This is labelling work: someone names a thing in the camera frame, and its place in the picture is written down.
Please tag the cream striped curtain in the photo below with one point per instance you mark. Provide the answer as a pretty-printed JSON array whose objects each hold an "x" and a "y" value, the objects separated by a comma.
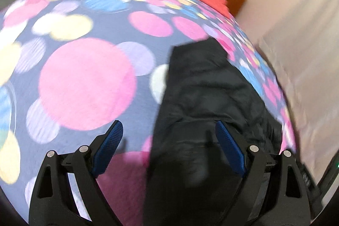
[{"x": 304, "y": 56}]

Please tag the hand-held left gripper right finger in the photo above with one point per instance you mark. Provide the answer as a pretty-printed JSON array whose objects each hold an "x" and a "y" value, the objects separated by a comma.
[{"x": 231, "y": 148}]

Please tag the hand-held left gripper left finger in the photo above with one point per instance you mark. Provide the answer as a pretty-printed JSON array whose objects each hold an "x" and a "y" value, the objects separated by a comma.
[{"x": 108, "y": 146}]

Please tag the black puffer jacket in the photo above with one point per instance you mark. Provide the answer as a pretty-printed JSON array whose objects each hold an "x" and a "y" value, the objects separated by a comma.
[{"x": 201, "y": 88}]

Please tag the circle-patterned bed sheet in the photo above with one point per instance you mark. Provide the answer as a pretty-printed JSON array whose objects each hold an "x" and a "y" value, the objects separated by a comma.
[{"x": 87, "y": 83}]

